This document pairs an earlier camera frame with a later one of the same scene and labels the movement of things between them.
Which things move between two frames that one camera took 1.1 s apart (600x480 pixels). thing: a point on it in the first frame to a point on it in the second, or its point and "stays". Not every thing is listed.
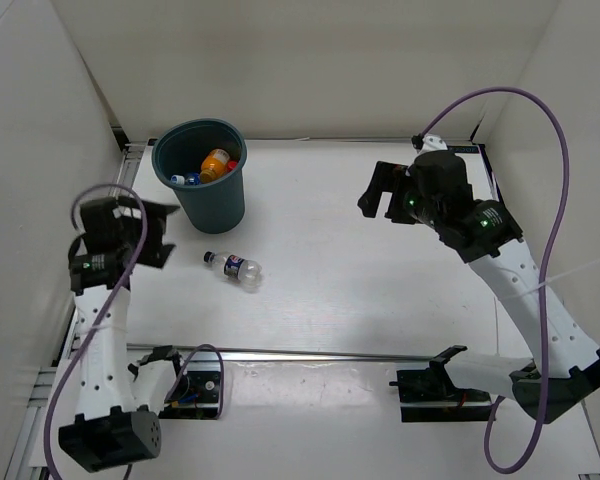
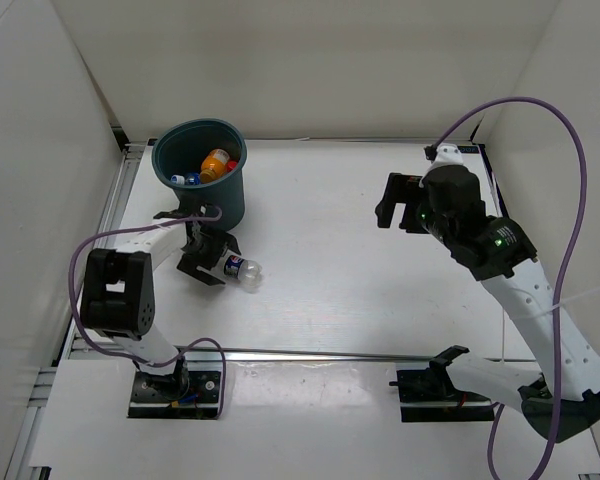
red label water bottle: [231, 165] stays
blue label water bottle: [192, 178] stays
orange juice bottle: [214, 165] stays
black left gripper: [156, 254] to [218, 239]
